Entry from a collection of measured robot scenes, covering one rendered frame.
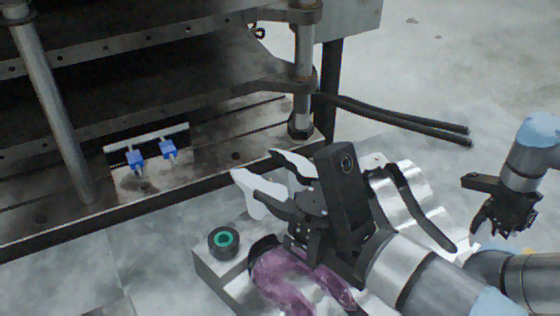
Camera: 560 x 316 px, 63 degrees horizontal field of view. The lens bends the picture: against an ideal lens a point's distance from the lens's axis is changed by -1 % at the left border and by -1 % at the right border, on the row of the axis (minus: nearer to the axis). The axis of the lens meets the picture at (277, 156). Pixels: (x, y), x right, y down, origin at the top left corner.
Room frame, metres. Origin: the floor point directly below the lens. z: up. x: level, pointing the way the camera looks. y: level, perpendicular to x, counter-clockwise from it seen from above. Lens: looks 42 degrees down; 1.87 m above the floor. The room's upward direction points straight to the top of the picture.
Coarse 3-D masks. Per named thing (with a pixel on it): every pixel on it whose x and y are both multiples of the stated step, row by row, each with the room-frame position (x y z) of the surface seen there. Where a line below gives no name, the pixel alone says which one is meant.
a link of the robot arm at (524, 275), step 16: (480, 256) 0.36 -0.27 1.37; (496, 256) 0.35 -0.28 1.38; (512, 256) 0.34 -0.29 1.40; (528, 256) 0.32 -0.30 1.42; (544, 256) 0.31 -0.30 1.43; (480, 272) 0.33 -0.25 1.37; (496, 272) 0.32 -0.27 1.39; (512, 272) 0.31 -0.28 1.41; (528, 272) 0.30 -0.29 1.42; (544, 272) 0.29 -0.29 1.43; (512, 288) 0.29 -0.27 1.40; (528, 288) 0.28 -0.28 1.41; (544, 288) 0.28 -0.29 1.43; (528, 304) 0.27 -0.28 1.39; (544, 304) 0.27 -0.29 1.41
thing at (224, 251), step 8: (216, 232) 0.74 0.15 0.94; (224, 232) 0.74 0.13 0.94; (232, 232) 0.74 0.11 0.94; (208, 240) 0.71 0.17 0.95; (216, 240) 0.71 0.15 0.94; (224, 240) 0.73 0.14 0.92; (232, 240) 0.71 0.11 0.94; (216, 248) 0.69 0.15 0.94; (224, 248) 0.69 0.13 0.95; (232, 248) 0.69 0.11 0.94; (216, 256) 0.68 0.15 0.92; (224, 256) 0.68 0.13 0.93; (232, 256) 0.68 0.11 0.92
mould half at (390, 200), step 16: (368, 160) 1.09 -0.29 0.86; (384, 160) 1.09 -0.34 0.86; (384, 176) 0.95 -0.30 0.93; (416, 176) 0.95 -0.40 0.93; (384, 192) 0.89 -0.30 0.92; (416, 192) 0.91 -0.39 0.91; (432, 192) 0.91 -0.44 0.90; (384, 208) 0.85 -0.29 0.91; (400, 208) 0.86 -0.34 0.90; (432, 208) 0.87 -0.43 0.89; (400, 224) 0.81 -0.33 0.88; (416, 224) 0.81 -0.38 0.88; (448, 224) 0.81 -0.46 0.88; (432, 240) 0.75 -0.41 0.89; (464, 240) 0.75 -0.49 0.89; (448, 256) 0.70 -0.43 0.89
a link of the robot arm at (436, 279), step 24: (432, 264) 0.27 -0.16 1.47; (408, 288) 0.26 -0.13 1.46; (432, 288) 0.25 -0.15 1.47; (456, 288) 0.25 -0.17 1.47; (480, 288) 0.25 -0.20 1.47; (408, 312) 0.24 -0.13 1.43; (432, 312) 0.23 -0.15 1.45; (456, 312) 0.23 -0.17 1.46; (480, 312) 0.22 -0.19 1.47; (504, 312) 0.22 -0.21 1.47
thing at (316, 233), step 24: (312, 192) 0.38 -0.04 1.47; (312, 216) 0.34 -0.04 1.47; (288, 240) 0.35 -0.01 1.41; (312, 240) 0.33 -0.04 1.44; (336, 240) 0.34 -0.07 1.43; (384, 240) 0.31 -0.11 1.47; (312, 264) 0.33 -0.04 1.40; (336, 264) 0.32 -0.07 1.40; (360, 264) 0.29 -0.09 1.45; (360, 288) 0.30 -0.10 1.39
